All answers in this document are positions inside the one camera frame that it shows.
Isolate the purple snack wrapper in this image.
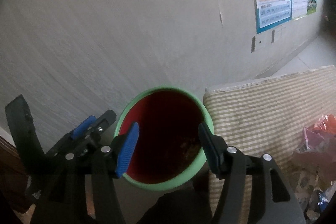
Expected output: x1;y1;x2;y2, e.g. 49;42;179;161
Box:
292;127;335;182

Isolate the blue snack wrapper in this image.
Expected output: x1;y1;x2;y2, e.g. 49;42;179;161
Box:
311;190;329;214

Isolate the green rimmed red trash bin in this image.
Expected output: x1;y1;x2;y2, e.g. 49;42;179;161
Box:
114;86;214;191

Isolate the beige striped table mat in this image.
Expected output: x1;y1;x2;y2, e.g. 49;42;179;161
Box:
204;65;335;223

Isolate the orange plastic wrapper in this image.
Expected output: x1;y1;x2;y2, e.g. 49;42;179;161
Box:
313;114;336;134

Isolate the white wall socket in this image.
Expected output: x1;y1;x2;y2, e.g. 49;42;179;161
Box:
251;35;264;53

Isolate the white wall switch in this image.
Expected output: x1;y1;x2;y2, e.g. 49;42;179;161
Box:
271;25;283;44

